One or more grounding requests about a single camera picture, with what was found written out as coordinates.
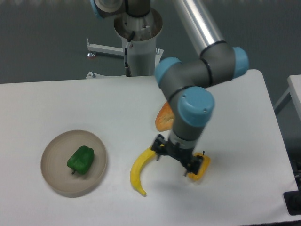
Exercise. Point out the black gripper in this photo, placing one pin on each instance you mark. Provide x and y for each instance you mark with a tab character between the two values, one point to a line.
191	163

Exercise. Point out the green bell pepper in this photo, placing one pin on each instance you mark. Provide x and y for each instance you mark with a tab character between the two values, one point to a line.
81	160

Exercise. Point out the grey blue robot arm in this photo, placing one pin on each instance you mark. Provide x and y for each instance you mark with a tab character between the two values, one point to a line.
183	85

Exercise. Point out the yellow orange bell pepper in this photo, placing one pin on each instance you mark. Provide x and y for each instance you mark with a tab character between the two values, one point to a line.
203	167

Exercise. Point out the beige round plate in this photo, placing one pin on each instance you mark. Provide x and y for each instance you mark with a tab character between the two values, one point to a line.
59	176

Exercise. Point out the triangular golden pastry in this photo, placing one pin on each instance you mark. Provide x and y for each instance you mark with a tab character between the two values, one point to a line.
165	118

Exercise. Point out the yellow banana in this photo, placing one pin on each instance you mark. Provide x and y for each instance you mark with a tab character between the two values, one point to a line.
135	173

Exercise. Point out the black device at edge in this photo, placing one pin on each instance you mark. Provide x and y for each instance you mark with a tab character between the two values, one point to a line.
293	202

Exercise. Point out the white side table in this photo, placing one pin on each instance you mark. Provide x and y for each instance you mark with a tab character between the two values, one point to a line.
293	92

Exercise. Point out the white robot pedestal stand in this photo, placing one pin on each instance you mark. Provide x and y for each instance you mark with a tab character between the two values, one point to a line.
138	37

